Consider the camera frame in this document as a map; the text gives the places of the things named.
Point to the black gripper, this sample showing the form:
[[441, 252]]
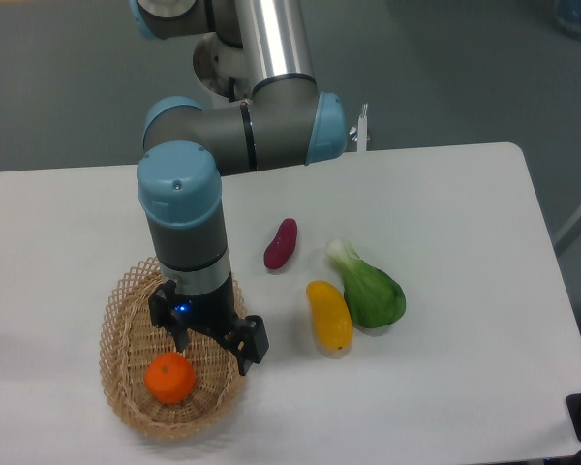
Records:
[[245, 338]]

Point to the orange fruit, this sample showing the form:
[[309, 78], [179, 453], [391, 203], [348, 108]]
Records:
[[170, 378]]

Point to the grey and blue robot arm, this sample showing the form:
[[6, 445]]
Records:
[[276, 118]]

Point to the woven wicker basket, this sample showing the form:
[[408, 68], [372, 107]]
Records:
[[129, 343]]

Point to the purple sweet potato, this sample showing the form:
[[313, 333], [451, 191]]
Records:
[[281, 248]]

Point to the yellow mango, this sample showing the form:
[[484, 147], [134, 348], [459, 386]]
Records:
[[330, 315]]

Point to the green bok choy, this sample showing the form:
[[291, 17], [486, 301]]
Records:
[[374, 299]]

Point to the white clamp bracket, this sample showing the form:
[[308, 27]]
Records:
[[359, 132]]

